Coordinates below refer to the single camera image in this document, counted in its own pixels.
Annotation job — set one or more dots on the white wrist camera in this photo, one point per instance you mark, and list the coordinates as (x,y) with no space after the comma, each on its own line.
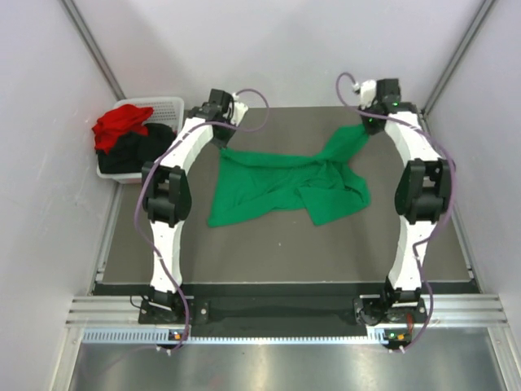
(239,110)
(366,92)

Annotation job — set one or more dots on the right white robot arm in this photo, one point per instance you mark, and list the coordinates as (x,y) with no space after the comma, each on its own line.
(422,196)

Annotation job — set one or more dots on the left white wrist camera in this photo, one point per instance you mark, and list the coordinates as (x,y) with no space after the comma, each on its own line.
(239,110)

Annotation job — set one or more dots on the white plastic basket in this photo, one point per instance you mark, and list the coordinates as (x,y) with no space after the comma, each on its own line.
(167,110)

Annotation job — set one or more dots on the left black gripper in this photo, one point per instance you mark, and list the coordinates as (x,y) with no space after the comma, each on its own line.
(222,142)

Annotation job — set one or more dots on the green t shirt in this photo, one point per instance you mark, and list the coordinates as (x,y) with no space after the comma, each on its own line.
(252,184)

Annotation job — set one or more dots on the black t shirt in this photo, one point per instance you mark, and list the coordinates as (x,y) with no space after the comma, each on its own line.
(132,150)

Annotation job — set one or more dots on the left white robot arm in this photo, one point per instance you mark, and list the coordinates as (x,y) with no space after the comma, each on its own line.
(167,200)

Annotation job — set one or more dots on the aluminium frame rail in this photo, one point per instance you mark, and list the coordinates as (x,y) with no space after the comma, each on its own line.
(445,310)

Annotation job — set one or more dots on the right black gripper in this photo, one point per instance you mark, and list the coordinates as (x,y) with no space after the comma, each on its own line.
(373,130)

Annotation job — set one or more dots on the red t shirt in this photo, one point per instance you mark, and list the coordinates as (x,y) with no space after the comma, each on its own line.
(118,122)

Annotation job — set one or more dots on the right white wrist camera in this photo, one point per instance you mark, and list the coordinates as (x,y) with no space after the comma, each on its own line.
(366,92)

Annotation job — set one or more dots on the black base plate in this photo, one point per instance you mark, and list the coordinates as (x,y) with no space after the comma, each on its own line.
(364,311)

